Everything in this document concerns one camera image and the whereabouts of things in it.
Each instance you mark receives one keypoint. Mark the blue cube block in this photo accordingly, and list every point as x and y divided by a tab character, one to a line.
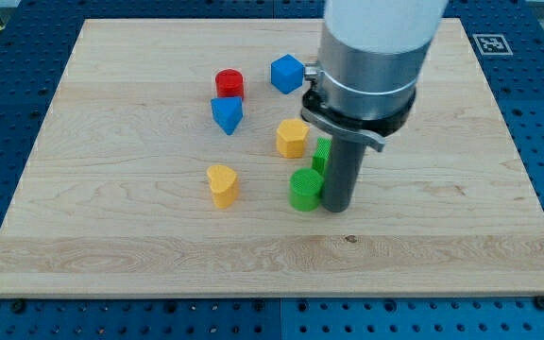
287	73

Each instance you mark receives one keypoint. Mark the red cylinder block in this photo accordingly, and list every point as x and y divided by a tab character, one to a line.
229	83

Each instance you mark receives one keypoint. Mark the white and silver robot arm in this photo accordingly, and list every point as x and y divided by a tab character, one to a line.
371	53

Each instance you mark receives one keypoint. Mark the fiducial marker tag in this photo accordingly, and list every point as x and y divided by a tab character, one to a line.
492	44

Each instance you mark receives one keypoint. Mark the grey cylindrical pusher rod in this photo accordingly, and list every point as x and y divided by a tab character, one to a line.
342	170

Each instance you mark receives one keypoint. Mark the yellow hexagon block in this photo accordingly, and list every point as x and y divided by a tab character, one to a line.
291	138

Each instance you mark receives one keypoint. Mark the wooden board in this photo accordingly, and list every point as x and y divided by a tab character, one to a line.
114	201

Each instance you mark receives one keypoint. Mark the green cylinder block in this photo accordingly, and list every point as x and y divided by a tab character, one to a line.
305	188

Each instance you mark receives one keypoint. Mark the yellow heart block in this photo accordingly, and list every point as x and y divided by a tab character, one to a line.
224	185

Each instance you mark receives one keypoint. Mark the blue triangle block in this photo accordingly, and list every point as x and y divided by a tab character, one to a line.
227	112

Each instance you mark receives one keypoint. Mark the green block behind rod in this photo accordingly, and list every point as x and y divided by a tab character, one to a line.
321	155

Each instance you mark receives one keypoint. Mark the black and silver clamp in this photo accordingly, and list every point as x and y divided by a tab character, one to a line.
343	126

